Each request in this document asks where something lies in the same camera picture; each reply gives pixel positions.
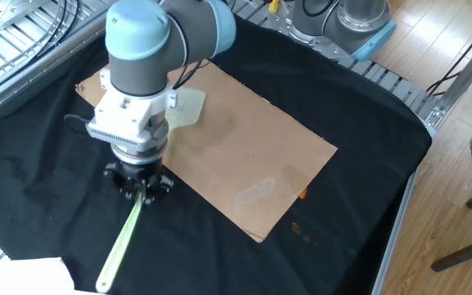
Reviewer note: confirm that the brown cardboard sheet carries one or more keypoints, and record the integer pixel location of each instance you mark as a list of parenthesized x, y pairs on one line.
[(240, 155)]

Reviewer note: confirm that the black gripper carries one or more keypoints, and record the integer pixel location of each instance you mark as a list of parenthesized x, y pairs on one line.
[(137, 174)]

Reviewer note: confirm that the small orange scrap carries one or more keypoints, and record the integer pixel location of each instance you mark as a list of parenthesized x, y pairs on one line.
[(302, 193)]

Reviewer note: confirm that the pale green plastic flyswatter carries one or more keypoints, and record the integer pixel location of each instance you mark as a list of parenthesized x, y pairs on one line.
[(121, 246)]

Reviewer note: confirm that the aluminium frame beam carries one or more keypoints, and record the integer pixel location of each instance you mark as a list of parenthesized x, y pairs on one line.
[(35, 78)]

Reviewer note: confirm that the black table cloth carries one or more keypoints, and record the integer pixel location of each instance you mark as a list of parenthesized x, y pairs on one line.
[(35, 196)]

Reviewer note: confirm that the grey metal frame post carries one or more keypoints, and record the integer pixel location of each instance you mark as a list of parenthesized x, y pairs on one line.
[(465, 75)]

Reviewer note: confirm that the white paper stack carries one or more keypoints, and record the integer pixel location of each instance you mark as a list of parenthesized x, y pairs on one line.
[(19, 276)]

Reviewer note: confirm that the small yellow clamp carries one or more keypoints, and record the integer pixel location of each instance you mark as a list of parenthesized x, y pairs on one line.
[(274, 5)]

